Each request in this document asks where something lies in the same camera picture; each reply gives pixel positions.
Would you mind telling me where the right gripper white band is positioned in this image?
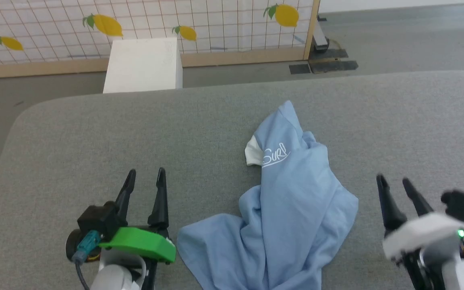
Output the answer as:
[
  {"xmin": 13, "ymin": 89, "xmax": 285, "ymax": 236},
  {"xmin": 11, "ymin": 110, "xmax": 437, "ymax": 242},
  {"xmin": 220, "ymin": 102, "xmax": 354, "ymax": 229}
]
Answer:
[{"xmin": 376, "ymin": 174, "xmax": 464, "ymax": 260}]

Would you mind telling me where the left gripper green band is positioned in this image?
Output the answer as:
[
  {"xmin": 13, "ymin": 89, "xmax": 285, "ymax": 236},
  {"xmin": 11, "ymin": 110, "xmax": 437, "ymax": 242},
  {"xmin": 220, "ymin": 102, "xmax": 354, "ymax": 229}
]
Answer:
[{"xmin": 98, "ymin": 167, "xmax": 177, "ymax": 265}]

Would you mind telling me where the light blue Surf t-shirt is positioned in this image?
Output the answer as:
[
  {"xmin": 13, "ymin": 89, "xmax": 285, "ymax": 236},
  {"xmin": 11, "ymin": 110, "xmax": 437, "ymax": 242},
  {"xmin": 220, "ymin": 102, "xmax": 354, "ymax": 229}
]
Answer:
[{"xmin": 176, "ymin": 100, "xmax": 359, "ymax": 290}]

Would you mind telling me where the white box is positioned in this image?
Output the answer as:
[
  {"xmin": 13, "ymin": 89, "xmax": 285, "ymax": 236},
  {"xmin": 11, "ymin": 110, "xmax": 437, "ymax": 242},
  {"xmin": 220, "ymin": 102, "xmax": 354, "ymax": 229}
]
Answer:
[{"xmin": 103, "ymin": 37, "xmax": 183, "ymax": 94}]

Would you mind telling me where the large black floor plate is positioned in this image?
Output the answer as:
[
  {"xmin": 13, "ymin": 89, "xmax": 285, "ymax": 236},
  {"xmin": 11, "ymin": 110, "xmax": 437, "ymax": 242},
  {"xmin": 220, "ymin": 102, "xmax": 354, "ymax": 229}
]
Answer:
[{"xmin": 307, "ymin": 49, "xmax": 358, "ymax": 75}]

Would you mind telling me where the grey metal partition support foot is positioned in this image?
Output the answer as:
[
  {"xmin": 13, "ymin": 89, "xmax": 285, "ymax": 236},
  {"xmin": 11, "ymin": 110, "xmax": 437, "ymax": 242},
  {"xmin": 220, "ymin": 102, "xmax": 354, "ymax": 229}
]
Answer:
[{"xmin": 312, "ymin": 15, "xmax": 330, "ymax": 53}]

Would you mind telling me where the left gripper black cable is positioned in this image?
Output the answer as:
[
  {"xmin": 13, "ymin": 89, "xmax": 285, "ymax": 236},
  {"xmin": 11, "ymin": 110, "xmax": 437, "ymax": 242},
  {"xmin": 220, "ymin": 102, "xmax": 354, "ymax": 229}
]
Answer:
[{"xmin": 72, "ymin": 230, "xmax": 100, "ymax": 290}]

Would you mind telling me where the lemon print partition wooden frame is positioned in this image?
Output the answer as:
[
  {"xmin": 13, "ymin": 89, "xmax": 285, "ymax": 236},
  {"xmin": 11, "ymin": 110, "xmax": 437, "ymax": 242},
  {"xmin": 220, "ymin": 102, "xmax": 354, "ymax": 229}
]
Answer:
[{"xmin": 0, "ymin": 0, "xmax": 321, "ymax": 79}]

